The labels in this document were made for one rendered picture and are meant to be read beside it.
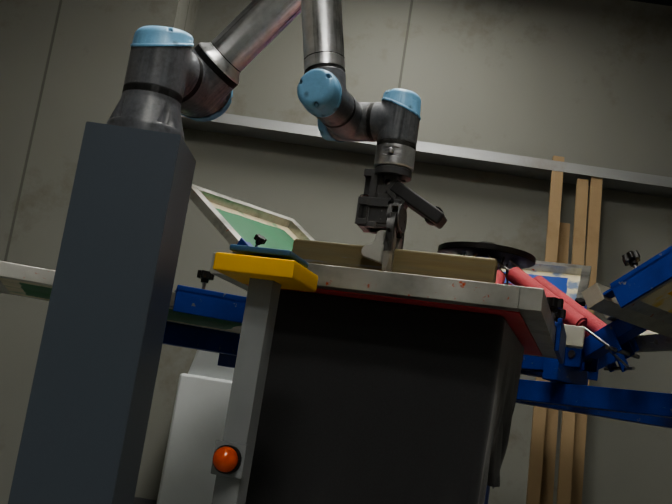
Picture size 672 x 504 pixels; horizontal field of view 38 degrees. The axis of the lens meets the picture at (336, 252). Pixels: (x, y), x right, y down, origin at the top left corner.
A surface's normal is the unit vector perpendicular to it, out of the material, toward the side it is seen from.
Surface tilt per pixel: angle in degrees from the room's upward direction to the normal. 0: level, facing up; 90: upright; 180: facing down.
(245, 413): 90
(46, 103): 90
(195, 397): 90
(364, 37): 90
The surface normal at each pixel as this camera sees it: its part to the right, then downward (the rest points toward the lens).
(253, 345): -0.26, -0.20
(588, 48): -0.01, -0.17
